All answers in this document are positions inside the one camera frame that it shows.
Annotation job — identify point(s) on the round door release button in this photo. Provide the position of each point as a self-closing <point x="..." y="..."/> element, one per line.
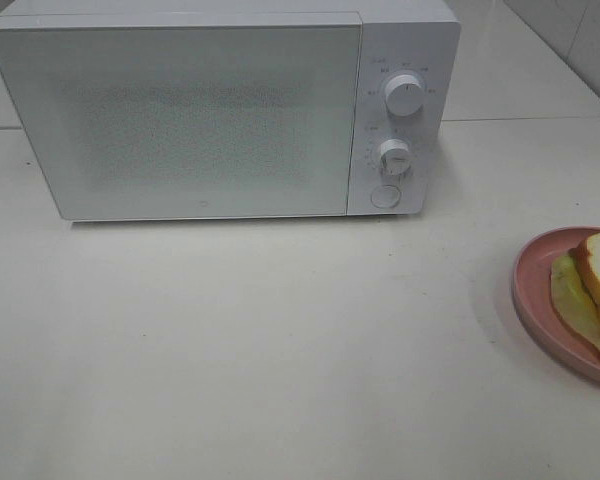
<point x="385" y="196"/>

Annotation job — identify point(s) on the white bread sandwich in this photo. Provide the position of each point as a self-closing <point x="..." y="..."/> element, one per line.
<point x="575" y="290"/>

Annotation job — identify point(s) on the white microwave oven body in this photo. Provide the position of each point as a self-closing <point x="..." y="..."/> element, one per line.
<point x="395" y="37"/>

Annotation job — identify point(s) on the upper white power knob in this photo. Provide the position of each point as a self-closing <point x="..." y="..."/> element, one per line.
<point x="404" y="94"/>

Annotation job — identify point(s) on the white microwave door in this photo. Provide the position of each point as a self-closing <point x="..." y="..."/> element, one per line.
<point x="131" y="124"/>

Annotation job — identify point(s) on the lower white timer knob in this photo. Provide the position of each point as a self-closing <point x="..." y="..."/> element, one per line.
<point x="395" y="157"/>

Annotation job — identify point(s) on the pink round plate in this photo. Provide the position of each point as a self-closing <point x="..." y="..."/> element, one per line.
<point x="530" y="292"/>

